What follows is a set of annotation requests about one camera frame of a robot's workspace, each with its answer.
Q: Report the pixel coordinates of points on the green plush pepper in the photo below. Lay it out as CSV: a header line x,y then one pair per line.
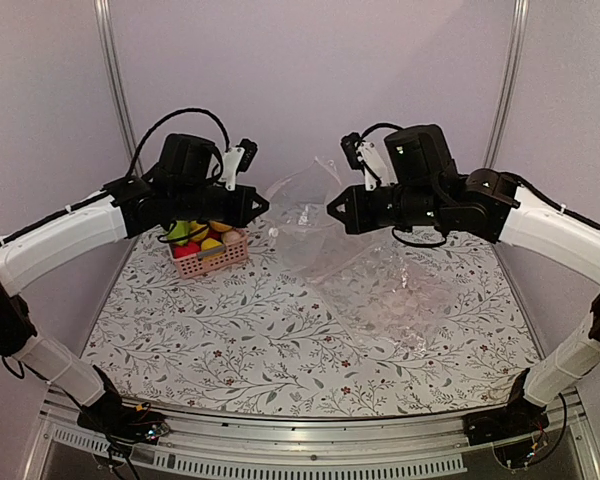
x,y
179,234

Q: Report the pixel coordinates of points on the pink plastic basket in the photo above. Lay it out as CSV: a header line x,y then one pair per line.
x,y
206,262

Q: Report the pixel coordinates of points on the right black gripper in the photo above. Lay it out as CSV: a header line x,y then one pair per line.
x,y
356,221

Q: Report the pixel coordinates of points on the pink dotted zip bag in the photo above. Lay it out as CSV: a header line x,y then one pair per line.
x,y
311,243

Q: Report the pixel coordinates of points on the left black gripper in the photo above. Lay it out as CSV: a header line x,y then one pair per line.
x,y
240,215

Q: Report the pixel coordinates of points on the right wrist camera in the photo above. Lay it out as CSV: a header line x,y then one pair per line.
x,y
362,155

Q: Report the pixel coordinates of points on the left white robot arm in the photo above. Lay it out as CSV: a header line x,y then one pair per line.
x,y
193,180

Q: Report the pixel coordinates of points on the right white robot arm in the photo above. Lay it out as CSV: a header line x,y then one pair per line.
x,y
498,207

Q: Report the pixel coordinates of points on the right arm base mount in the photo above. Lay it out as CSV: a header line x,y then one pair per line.
x,y
517,417

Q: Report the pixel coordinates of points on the red plush tomato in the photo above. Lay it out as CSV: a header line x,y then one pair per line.
x,y
191,248

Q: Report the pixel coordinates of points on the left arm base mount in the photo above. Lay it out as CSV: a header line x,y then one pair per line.
x,y
123,423

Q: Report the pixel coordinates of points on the front aluminium rail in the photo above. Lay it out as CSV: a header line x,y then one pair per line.
x,y
205,444

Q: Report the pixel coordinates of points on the beige plush garlic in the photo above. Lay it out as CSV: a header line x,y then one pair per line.
x,y
231,237

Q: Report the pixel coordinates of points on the floral tablecloth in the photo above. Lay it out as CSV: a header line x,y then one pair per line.
x,y
257,338

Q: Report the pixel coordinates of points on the left aluminium frame post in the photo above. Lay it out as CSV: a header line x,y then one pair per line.
x,y
113,71

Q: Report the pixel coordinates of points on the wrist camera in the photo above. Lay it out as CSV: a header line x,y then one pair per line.
x,y
362,155
237,160

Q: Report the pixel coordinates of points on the aluminium frame post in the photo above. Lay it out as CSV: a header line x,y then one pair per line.
x,y
113,71
508,84

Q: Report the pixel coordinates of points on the yellow plush lemon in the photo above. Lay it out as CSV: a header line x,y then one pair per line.
x,y
209,244

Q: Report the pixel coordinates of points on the right aluminium frame post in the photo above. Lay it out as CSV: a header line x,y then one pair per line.
x,y
508,84

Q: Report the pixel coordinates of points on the crinkled clear zip bag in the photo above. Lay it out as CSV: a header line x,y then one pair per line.
x,y
382,297

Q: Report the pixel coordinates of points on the yellow plush banana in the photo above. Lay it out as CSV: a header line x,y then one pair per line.
x,y
198,231

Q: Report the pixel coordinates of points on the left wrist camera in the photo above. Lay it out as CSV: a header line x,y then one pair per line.
x,y
237,160

